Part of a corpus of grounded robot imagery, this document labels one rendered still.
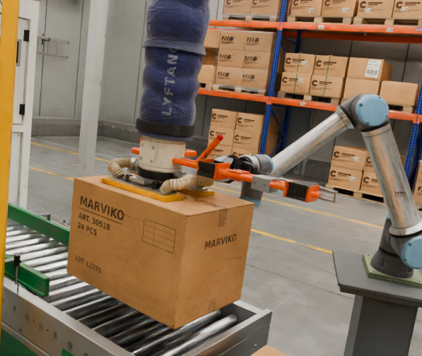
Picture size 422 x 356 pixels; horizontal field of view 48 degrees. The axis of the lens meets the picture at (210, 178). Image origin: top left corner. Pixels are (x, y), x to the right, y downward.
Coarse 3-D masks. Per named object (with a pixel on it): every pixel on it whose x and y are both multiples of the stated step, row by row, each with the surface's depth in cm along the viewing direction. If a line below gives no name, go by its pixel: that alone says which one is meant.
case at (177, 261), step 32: (96, 192) 178; (128, 192) 172; (96, 224) 179; (128, 224) 168; (160, 224) 158; (192, 224) 153; (224, 224) 168; (96, 256) 180; (128, 256) 169; (160, 256) 159; (192, 256) 157; (224, 256) 173; (128, 288) 170; (160, 288) 160; (192, 288) 161; (224, 288) 177; (160, 320) 161; (192, 320) 165
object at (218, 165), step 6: (198, 162) 167; (204, 162) 164; (210, 162) 170; (216, 162) 172; (222, 162) 171; (228, 162) 168; (198, 168) 167; (204, 168) 165; (210, 168) 163; (216, 168) 162; (222, 168) 165; (228, 168) 168; (198, 174) 166; (204, 174) 164; (210, 174) 163; (216, 174) 163
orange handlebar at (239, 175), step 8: (136, 152) 186; (184, 152) 198; (192, 152) 202; (176, 160) 174; (184, 160) 172; (192, 160) 175; (232, 176) 160; (240, 176) 158; (248, 176) 156; (272, 184) 151; (280, 184) 149; (312, 192) 143; (320, 192) 146
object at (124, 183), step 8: (128, 176) 179; (112, 184) 179; (120, 184) 176; (128, 184) 176; (136, 184) 175; (144, 184) 177; (152, 184) 171; (136, 192) 171; (144, 192) 169; (152, 192) 168; (160, 192) 167; (176, 192) 171; (160, 200) 164; (168, 200) 164; (176, 200) 168
